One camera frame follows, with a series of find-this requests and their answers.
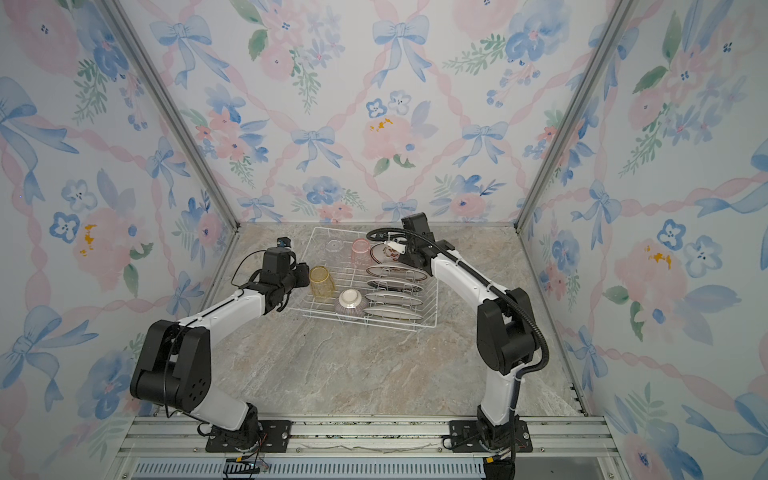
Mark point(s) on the plate with red characters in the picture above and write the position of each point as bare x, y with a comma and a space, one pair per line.
377, 254
399, 272

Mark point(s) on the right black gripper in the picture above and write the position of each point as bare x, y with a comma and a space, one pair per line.
405, 258

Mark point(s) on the green rimmed white plate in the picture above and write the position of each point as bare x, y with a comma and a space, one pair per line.
394, 285

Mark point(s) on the right aluminium corner post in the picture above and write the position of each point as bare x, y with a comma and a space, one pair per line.
614, 28

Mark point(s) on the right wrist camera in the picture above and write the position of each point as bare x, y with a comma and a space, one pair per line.
394, 249

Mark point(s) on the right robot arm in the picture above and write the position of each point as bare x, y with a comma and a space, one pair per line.
507, 338

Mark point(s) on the white wire dish rack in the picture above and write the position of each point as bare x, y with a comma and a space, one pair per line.
346, 276

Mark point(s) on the white plate with clover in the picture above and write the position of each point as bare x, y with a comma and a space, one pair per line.
393, 298

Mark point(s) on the aluminium rail frame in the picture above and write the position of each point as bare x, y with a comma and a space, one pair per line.
372, 447

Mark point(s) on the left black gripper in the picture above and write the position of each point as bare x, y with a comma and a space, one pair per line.
303, 270

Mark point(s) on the aluminium corner post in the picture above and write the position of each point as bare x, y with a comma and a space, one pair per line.
614, 28
128, 38

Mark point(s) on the clear glass cup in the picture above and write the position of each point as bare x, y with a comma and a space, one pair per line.
334, 246

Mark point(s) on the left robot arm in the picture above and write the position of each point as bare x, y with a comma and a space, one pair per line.
174, 369

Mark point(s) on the yellow glass cup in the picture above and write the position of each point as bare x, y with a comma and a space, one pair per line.
321, 283

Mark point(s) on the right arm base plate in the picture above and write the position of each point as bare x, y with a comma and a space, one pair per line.
476, 436

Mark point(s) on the left aluminium corner post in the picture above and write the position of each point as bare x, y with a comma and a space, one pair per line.
128, 38

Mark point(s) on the pink glass cup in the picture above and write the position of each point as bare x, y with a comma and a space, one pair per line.
360, 253

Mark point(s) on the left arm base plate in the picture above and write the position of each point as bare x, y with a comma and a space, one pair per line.
264, 436

